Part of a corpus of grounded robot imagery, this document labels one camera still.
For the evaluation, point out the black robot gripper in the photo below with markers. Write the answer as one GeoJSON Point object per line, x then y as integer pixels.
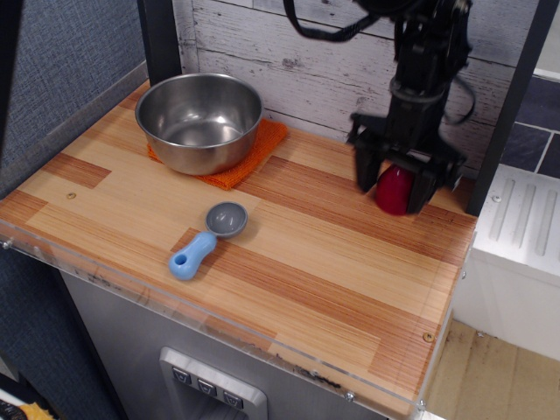
{"type": "Point", "coordinates": [408, 135]}

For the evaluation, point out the red toy strawberry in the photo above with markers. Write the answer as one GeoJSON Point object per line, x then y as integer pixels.
{"type": "Point", "coordinates": [393, 190]}

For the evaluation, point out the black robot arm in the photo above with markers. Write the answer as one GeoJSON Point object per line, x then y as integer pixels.
{"type": "Point", "coordinates": [431, 46]}

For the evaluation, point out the orange microfiber cloth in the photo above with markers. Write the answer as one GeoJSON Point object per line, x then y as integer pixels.
{"type": "Point", "coordinates": [245, 162]}

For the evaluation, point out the white plastic box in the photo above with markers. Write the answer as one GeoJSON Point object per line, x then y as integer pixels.
{"type": "Point", "coordinates": [510, 282]}

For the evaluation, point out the blue grey measuring scoop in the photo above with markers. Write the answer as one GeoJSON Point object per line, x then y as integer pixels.
{"type": "Point", "coordinates": [224, 220]}

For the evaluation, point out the stainless steel bowl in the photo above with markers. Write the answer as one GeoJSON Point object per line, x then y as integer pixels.
{"type": "Point", "coordinates": [198, 97]}

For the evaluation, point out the ice dispenser button panel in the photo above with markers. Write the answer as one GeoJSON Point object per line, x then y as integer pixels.
{"type": "Point", "coordinates": [199, 391]}

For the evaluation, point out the silver toy fridge cabinet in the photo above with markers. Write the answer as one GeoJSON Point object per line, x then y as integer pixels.
{"type": "Point", "coordinates": [129, 339]}

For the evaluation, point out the yellow object bottom left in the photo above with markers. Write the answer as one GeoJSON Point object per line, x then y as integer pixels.
{"type": "Point", "coordinates": [35, 412]}

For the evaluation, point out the black right frame post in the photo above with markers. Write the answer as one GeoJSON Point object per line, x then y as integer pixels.
{"type": "Point", "coordinates": [530, 53]}

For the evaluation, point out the black frame post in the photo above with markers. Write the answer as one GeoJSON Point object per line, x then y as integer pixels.
{"type": "Point", "coordinates": [160, 40]}
{"type": "Point", "coordinates": [530, 53]}

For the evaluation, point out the black left frame post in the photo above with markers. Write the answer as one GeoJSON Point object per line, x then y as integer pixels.
{"type": "Point", "coordinates": [160, 40]}

